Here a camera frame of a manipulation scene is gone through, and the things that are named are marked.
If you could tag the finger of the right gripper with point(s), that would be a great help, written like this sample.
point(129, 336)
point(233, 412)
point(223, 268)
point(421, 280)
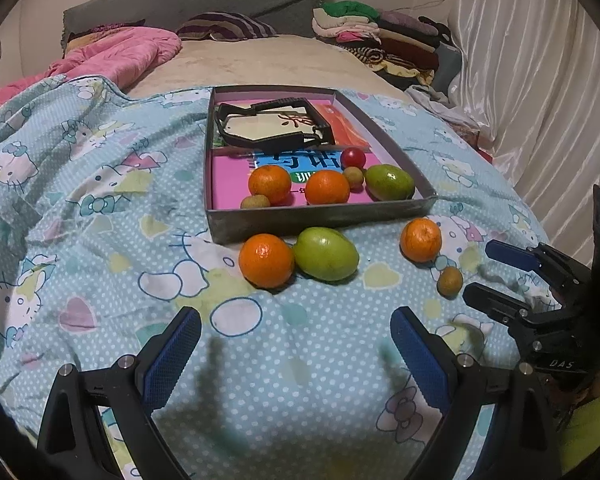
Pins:
point(521, 322)
point(554, 267)

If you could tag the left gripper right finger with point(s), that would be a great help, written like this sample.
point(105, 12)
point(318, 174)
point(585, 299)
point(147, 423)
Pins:
point(520, 441)

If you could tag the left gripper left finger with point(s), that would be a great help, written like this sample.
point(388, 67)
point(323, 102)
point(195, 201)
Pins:
point(73, 436)

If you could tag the brown kiwi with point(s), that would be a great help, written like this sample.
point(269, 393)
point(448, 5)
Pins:
point(450, 282)
point(255, 201)
point(355, 177)

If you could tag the small tangerine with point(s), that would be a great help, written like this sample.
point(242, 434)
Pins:
point(272, 181)
point(421, 240)
point(326, 187)

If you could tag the large green apple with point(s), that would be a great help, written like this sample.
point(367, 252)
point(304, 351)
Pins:
point(387, 182)

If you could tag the small green apple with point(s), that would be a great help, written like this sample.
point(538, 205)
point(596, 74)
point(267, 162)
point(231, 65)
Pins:
point(325, 254)

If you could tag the red tomato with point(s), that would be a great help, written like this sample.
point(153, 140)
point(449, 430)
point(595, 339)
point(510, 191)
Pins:
point(352, 157)

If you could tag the large orange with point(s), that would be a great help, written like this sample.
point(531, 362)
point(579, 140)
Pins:
point(266, 261)

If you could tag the white satin curtain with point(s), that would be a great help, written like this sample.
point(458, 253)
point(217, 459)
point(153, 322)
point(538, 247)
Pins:
point(531, 82)

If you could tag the white crumpled garment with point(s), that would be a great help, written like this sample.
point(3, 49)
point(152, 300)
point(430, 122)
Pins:
point(438, 104)

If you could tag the hello kitty blue blanket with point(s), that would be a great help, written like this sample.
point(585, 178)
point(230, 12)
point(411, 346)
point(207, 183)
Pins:
point(103, 237)

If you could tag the orange red booklet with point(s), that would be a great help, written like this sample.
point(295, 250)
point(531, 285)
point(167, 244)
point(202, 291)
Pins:
point(344, 132)

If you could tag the stack of folded clothes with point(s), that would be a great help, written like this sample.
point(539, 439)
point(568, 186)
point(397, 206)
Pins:
point(401, 50)

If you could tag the pink workbook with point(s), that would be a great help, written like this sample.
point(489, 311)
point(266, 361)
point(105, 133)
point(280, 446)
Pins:
point(293, 156)

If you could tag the beige bed sheet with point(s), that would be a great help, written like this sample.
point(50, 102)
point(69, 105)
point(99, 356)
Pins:
point(290, 60)

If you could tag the grey headboard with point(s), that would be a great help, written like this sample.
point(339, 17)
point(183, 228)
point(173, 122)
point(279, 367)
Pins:
point(288, 17)

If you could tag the pink quilt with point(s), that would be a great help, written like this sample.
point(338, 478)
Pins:
point(124, 58)

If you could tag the white wardrobe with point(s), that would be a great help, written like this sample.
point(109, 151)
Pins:
point(10, 56)

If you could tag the floral pillow under quilt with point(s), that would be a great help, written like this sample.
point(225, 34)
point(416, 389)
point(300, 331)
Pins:
point(78, 40)

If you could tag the striped purple pillow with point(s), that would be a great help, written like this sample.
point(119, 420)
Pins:
point(224, 26)

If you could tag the black plastic frame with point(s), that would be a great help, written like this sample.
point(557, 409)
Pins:
point(272, 127)

